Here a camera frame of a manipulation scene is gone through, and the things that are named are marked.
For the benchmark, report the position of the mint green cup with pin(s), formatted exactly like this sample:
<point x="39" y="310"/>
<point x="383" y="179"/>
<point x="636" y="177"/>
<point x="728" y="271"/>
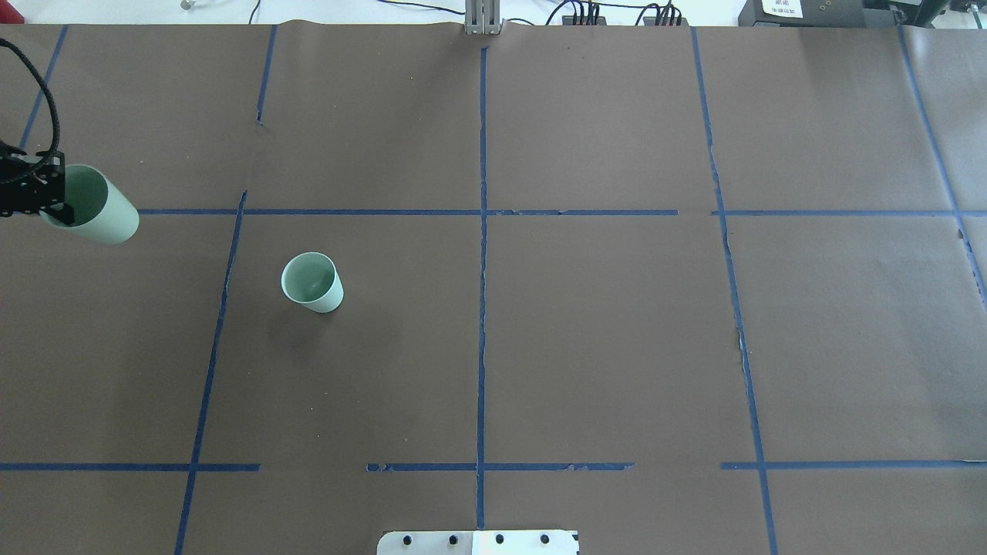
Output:
<point x="311" y="280"/>
<point x="100" y="212"/>

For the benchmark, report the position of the brown paper table cover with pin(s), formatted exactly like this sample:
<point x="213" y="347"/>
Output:
<point x="696" y="291"/>

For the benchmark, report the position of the far black orange connector box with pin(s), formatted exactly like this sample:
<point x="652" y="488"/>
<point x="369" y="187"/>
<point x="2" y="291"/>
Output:
<point x="586" y="20"/>

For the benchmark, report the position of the black orange connector box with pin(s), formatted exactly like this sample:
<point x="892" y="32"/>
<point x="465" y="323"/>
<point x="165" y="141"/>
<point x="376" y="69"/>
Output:
<point x="674" y="19"/>
<point x="586" y="20"/>

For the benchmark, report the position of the near black orange connector box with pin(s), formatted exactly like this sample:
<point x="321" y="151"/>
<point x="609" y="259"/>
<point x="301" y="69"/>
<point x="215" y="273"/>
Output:
<point x="674" y="19"/>

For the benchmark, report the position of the black computer box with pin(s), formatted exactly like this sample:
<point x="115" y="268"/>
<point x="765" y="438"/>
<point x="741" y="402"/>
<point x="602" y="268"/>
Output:
<point x="821" y="14"/>

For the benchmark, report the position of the aluminium frame post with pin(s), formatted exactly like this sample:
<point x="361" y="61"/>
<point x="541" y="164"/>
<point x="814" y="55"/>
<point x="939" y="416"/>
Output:
<point x="482" y="17"/>

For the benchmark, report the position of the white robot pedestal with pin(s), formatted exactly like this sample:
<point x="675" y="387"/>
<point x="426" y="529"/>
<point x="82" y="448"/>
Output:
<point x="480" y="542"/>

